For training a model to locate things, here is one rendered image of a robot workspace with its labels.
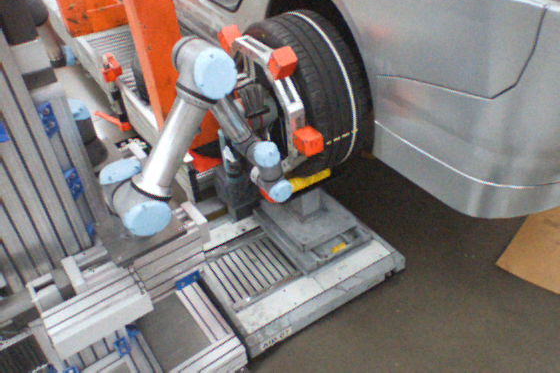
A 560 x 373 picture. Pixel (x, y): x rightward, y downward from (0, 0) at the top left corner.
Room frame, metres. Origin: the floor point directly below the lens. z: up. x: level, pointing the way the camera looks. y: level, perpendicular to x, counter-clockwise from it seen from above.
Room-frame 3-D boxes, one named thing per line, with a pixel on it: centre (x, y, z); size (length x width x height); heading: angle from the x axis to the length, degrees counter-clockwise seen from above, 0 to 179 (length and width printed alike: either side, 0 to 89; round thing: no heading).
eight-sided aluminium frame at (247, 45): (1.84, 0.07, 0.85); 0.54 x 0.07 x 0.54; 29
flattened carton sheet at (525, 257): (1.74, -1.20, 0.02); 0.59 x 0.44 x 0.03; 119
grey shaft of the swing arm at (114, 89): (3.18, 1.09, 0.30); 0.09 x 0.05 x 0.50; 29
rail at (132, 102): (3.28, 1.08, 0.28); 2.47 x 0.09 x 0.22; 29
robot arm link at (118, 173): (1.22, 0.47, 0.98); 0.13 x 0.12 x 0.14; 30
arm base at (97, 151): (1.65, 0.74, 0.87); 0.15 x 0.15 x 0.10
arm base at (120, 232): (1.23, 0.47, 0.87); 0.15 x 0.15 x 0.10
